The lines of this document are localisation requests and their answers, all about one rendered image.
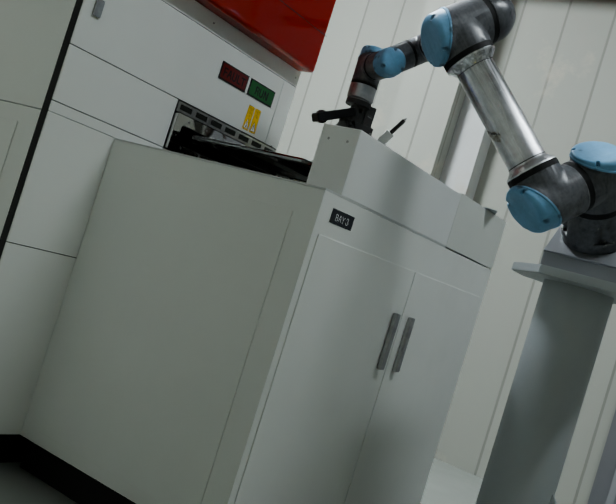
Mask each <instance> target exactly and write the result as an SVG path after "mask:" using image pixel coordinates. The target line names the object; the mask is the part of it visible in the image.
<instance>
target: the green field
mask: <svg viewBox="0 0 616 504"><path fill-rule="evenodd" d="M249 94H250V95H252V96H254V97H255V98H257V99H259V100H261V101H262V102H264V103H266V104H267V105H269V106H271V103H272V100H273V97H274V94H275V93H273V92H272V91H270V90H268V89H267V88H265V87H264V86H262V85H260V84H259V83H257V82H255V81H254V80H252V84H251V87H250V90H249Z"/></svg>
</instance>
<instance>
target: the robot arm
mask: <svg viewBox="0 0 616 504"><path fill-rule="evenodd" d="M515 19H516V12H515V8H514V5H513V3H512V1H511V0H461V1H458V2H456V3H453V4H450V5H448V6H445V7H440V8H439V9H438V10H436V11H434V12H432V13H430V14H428V15H427V16H426V17H425V18H424V20H423V22H422V26H421V34H419V35H417V36H415V37H412V38H410V39H407V40H405V41H402V42H400V43H397V44H395V45H392V46H390V47H387V48H384V49H382V48H380V47H377V46H373V45H365V46H364V47H363V48H362V50H361V52H360V55H359V56H358V61H357V64H356V67H355V71H354V74H353V77H352V80H351V83H350V87H349V90H348V93H347V98H346V102H345V103H346V104H347V105H349V106H351V107H350V108H346V109H339V110H331V111H325V110H318V111H317V112H316V113H312V121H313V122H318V123H325V122H326V121H327V120H333V119H339V122H337V124H336V125H337V126H343V127H348V128H354V129H359V130H362V131H364V132H365V133H367V134H368V135H369V133H370V136H371V135H372V132H373V129H372V128H371V125H372V122H373V119H374V116H375V113H376V110H377V109H375V108H373V107H371V104H373V100H374V97H375V94H376V91H377V88H378V84H379V81H380V80H382V79H386V78H393V77H395V76H397V75H399V74H400V73H402V72H404V71H406V70H409V69H411V68H413V67H416V66H418V65H421V64H423V63H426V62H429V63H430V64H432V65H433V66H434V67H444V69H445V71H446V72H447V74H448V75H449V76H452V77H456V78H458V80H459V82H460V83H461V85H462V87H463V89H464V91H465V92H466V94H467V96H468V98H469V100H470V102H471V103H472V105H473V107H474V109H475V111H476V113H477V114H478V116H479V118H480V120H481V122H482V123H483V125H484V127H485V129H486V131H487V133H488V134H489V136H490V138H491V140H492V142H493V144H494V145H495V147H496V149H497V151H498V153H499V155H500V156H501V158H502V160H503V162H504V164H505V165H506V167H507V169H508V171H509V176H508V180H507V184H508V186H509V188H510V189H509V191H508V192H507V194H506V201H507V202H508V203H507V206H508V209H509V211H510V213H511V215H512V216H513V218H514V219H515V220H516V221H517V222H518V223H519V224H520V225H521V226H522V227H523V228H525V229H528V230H529V231H531V232H534V233H543V232H546V231H548V230H550V229H554V228H557V227H559V226H560V225H561V224H562V226H561V238H562V240H563V242H564V243H565V244H566V245H567V246H568V247H569V248H571V249H572V250H574V251H577V252H579V253H583V254H588V255H605V254H610V253H613V252H616V146H615V145H613V144H610V143H606V142H599V141H587V142H582V143H579V144H576V145H575V146H573V147H572V149H571V152H570V153H569V157H570V160H569V161H567V162H565V163H563V164H561V165H560V163H559V161H558V159H557V157H556V156H554V155H550V154H547V153H545V151H544V149H543V147H542V146H541V144H540V142H539V140H538V138H537V137H536V135H535V133H534V131H533V129H532V128H531V126H530V124H529V122H528V120H527V119H526V117H525V115H524V113H523V111H522V110H521V108H520V106H519V104H518V102H517V101H516V99H515V97H514V95H513V93H512V92H511V90H510V88H509V86H508V84H507V83H506V81H505V79H504V77H503V75H502V74H501V72H500V70H499V68H498V66H497V65H496V63H495V61H494V59H493V54H494V51H495V46H494V44H495V43H497V42H499V41H500V40H502V39H503V38H505V37H506V36H507V35H508V34H509V32H510V31H511V30H512V28H513V26H514V23H515Z"/></svg>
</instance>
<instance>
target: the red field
mask: <svg viewBox="0 0 616 504"><path fill-rule="evenodd" d="M220 77H221V78H223V79H225V80H227V81H228V82H230V83H232V84H233V85H235V86H237V87H238V88H240V89H242V90H245V87H246V84H247V81H248V77H247V76H246V75H244V74H242V73H241V72H239V71H238V70H236V69H234V68H233V67H231V66H229V65H228V64H226V63H224V66H223V69H222V72H221V75H220Z"/></svg>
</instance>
